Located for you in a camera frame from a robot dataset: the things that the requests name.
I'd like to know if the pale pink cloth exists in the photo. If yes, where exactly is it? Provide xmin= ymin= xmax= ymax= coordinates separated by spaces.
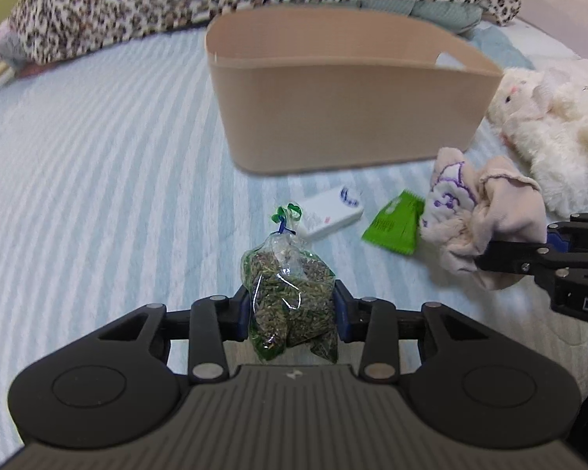
xmin=0 ymin=22 xmax=21 ymax=68

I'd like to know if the light blue cloth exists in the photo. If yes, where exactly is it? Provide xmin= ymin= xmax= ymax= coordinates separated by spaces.
xmin=463 ymin=24 xmax=536 ymax=71

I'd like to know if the green snack packet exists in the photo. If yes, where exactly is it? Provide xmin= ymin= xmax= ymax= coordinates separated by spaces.
xmin=361 ymin=189 xmax=426 ymax=257

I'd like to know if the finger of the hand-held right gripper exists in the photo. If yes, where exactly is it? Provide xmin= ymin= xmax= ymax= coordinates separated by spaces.
xmin=546 ymin=211 xmax=588 ymax=256
xmin=474 ymin=239 xmax=575 ymax=287

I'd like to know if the white tissue packet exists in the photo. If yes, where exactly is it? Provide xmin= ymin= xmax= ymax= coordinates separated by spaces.
xmin=294 ymin=184 xmax=365 ymax=242

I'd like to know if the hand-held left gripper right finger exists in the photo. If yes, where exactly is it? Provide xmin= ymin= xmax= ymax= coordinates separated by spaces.
xmin=332 ymin=279 xmax=492 ymax=381

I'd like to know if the blue striped bed sheet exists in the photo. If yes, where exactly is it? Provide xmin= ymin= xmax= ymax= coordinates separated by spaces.
xmin=0 ymin=14 xmax=588 ymax=451

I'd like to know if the beige storage basket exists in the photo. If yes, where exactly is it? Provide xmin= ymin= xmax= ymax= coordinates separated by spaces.
xmin=205 ymin=2 xmax=505 ymax=177

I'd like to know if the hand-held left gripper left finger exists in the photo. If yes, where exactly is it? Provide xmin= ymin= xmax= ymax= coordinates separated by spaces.
xmin=97 ymin=288 xmax=250 ymax=385

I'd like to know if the pink cloth with purple print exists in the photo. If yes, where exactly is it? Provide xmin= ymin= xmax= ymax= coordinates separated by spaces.
xmin=418 ymin=146 xmax=550 ymax=291

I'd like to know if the teal cushion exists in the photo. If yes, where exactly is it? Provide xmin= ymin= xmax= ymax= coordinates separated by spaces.
xmin=372 ymin=0 xmax=486 ymax=36

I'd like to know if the clear bag of dried herbs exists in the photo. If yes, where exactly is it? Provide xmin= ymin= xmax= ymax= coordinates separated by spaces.
xmin=239 ymin=202 xmax=340 ymax=366

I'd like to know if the white plush bunny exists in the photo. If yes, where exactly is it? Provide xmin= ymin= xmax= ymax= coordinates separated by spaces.
xmin=485 ymin=65 xmax=588 ymax=219

